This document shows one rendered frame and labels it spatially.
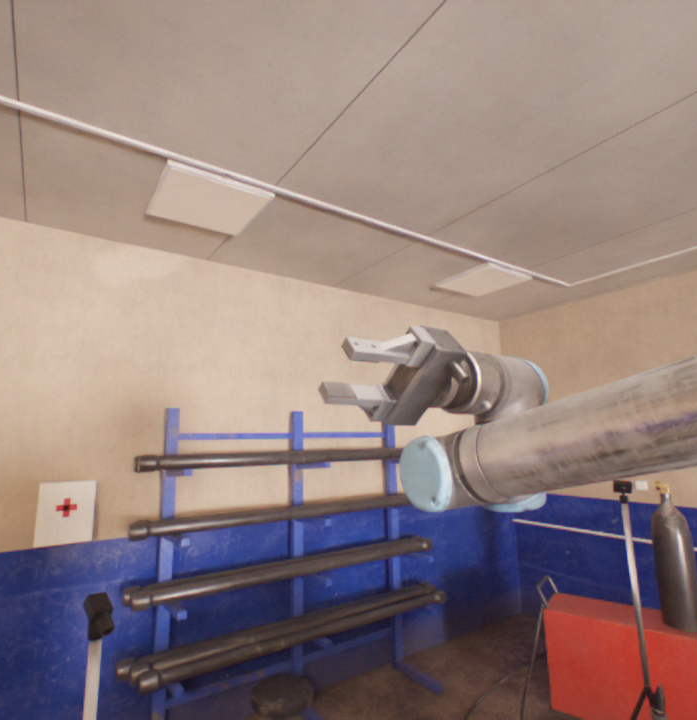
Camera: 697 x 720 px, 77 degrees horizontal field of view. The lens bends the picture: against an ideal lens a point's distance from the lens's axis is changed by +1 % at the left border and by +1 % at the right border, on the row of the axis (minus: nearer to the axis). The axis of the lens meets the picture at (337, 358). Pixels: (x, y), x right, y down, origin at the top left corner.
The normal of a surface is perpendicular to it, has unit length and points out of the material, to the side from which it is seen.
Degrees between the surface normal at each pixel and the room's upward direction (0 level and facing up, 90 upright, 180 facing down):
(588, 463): 123
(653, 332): 90
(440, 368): 139
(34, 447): 90
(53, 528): 90
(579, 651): 90
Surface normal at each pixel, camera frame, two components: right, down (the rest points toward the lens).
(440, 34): 0.01, 0.98
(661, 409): -0.83, -0.17
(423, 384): 0.37, 0.64
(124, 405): 0.55, -0.16
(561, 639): -0.59, -0.14
